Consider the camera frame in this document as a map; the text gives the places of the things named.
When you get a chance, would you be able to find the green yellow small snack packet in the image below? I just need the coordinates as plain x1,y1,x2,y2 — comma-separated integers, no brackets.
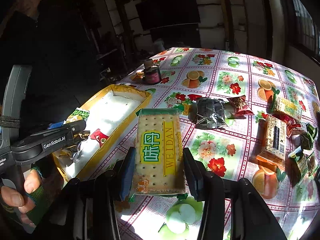
65,107,89,124

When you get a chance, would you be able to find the dark silver snack bag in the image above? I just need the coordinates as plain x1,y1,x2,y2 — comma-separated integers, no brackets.
195,98,227,129

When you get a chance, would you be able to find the Weidan cracker pack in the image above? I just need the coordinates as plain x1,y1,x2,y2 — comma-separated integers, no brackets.
131,108,185,196
271,94,302,122

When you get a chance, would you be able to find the dark red small snack packet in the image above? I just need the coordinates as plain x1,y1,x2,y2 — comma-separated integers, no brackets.
227,95,254,116

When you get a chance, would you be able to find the standing air conditioner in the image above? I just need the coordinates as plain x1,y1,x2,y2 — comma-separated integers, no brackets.
261,0,285,64

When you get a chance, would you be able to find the red snack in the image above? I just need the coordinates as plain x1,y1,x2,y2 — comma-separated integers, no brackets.
272,114,307,138

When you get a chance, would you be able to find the orange cracker pack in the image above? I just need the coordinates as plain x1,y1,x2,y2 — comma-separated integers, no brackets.
257,115,287,171

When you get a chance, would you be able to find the dark green small packet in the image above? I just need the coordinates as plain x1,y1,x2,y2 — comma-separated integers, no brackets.
300,122,318,150

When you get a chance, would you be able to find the barred window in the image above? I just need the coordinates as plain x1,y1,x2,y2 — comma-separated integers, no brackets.
292,0,319,58

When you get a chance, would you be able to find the dark jar with pink label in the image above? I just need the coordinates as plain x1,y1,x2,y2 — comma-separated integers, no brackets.
143,63,162,85

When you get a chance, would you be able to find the small tan cup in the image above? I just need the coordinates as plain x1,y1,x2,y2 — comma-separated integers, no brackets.
144,59,153,69

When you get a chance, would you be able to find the person's left hand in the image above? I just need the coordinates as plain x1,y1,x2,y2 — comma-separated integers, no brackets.
1,169,41,228

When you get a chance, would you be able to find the red candy packet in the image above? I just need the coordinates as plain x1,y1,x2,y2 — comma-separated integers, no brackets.
90,128,109,147

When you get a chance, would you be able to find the large silver foil snack bag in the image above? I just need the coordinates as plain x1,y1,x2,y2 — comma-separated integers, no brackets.
58,131,89,163

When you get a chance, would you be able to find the black television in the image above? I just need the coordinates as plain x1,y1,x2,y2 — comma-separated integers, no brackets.
136,0,201,30

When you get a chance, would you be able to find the yellow-rimmed shallow tray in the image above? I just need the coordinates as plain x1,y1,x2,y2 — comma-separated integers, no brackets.
53,85,152,181

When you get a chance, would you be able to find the floral fruit vinyl tablecloth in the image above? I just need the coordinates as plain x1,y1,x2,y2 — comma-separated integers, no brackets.
91,48,319,239

